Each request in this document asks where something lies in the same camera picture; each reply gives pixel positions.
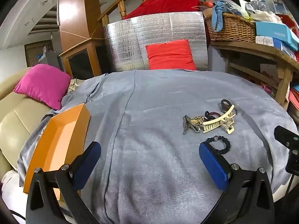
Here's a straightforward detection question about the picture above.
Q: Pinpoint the orange cardboard box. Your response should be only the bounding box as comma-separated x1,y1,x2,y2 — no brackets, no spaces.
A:
23,103,91,201

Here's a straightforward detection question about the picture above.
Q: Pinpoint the cream hair claw clip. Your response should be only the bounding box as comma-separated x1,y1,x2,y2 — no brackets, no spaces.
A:
202,105,236,135

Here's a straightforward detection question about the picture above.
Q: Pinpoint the gold jewelry piece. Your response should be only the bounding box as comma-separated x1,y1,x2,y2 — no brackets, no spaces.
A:
189,115,205,131

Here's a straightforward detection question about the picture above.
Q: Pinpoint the grey blanket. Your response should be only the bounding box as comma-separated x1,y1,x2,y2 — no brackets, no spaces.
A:
17,69,298,224

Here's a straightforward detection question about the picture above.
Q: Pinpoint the pink cushion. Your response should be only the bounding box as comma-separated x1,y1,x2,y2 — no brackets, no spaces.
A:
13,64,71,111

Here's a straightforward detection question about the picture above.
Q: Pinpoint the blue cloth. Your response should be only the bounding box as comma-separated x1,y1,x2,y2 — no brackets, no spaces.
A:
211,1,228,33

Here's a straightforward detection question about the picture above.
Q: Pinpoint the dark brown hair tie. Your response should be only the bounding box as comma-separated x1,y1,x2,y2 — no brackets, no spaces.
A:
220,99,237,116

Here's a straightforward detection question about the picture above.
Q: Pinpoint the wooden stair railing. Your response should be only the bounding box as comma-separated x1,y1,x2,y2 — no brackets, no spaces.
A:
98,0,274,26

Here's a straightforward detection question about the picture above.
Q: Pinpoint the wooden shelf table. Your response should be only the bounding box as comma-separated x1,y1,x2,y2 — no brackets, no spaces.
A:
209,40,299,110

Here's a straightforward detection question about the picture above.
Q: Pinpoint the silver bracelet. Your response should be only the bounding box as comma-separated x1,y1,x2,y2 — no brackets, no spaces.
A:
183,115,195,135

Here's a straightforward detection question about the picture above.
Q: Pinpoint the black beaded hair tie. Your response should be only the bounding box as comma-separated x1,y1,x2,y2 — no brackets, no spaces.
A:
206,135,232,155

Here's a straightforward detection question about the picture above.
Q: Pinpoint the red cloth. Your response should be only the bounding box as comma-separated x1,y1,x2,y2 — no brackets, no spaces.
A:
121,0,207,20

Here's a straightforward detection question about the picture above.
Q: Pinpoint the blue cardboard box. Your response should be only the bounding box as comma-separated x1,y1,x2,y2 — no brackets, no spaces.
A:
255,21,299,52

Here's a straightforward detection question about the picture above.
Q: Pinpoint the dark red hair tie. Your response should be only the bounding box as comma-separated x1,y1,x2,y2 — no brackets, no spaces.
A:
204,110,221,119

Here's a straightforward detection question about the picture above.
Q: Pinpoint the wicker basket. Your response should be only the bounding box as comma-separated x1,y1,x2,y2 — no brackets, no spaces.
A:
204,13,256,43

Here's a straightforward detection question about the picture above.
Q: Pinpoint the white cloth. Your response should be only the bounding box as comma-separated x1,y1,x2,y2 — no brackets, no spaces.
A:
0,170,26,215

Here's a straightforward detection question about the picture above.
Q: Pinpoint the red cushion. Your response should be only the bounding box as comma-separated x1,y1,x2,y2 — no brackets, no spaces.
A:
145,39,197,71

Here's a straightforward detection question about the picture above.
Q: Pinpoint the beige leather sofa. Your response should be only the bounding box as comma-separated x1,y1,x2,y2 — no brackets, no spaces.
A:
0,67,61,175

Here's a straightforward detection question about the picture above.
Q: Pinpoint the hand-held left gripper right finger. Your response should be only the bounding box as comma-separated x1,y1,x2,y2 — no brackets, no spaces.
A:
198,142,275,224

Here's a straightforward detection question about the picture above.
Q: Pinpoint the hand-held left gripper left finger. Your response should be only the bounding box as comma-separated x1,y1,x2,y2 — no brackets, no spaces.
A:
26,141,102,224

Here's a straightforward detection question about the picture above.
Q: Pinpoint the wooden cabinet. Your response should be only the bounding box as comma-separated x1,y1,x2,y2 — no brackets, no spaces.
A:
58,37,110,80

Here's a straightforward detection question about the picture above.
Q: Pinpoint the white and blue box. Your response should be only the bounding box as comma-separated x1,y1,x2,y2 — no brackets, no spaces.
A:
255,35,295,56

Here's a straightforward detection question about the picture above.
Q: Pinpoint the cream cloth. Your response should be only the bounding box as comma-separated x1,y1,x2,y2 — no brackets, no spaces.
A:
250,10,283,24

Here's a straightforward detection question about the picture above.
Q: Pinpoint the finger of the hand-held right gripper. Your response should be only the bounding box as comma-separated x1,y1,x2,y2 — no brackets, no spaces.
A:
285,148,299,175
274,125,299,148

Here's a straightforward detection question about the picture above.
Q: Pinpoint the clear plastic bag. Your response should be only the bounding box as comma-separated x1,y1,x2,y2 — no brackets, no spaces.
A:
206,0,248,19

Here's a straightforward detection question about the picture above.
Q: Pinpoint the silver foil mat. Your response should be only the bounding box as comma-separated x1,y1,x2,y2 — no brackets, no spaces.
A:
104,11,209,73

